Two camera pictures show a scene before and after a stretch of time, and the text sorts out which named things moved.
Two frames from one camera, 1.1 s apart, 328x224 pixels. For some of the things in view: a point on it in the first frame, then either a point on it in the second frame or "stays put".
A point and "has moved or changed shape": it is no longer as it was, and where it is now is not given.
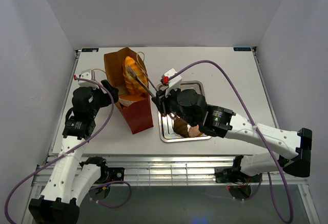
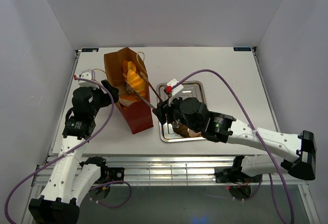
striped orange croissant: (131, 82) has moved or changed shape
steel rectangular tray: (167, 134) stays put
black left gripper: (106, 99) stays put
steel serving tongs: (145, 81) → (133, 90)
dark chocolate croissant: (180, 126) stays put
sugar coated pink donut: (193, 131) stays put
